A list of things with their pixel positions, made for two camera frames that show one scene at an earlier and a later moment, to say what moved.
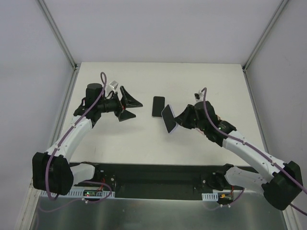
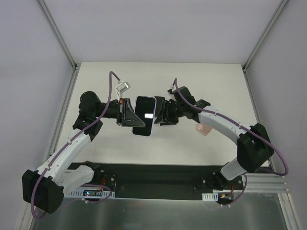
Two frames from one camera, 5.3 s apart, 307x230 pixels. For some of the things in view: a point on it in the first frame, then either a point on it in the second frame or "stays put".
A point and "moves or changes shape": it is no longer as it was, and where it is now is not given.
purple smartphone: (169, 119) moves or changes shape
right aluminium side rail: (253, 108) stays put
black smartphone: (158, 105) stays put
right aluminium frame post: (279, 10) stays put
